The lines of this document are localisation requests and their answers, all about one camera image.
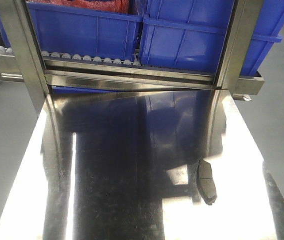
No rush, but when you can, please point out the inner right brake pad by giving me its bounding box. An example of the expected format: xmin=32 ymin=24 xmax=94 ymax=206
xmin=196 ymin=159 xmax=217 ymax=206

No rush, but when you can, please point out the right blue plastic crate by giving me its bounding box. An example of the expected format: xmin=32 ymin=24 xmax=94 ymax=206
xmin=139 ymin=0 xmax=284 ymax=76

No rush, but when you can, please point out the blue plastic crate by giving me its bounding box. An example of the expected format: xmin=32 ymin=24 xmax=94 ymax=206
xmin=139 ymin=0 xmax=284 ymax=76
xmin=27 ymin=0 xmax=142 ymax=60

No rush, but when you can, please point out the left blue plastic crate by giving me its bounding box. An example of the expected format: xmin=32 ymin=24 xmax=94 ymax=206
xmin=27 ymin=0 xmax=142 ymax=60

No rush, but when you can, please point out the stainless steel roller rack frame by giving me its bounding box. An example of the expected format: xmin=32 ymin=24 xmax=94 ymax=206
xmin=0 ymin=0 xmax=264 ymax=113

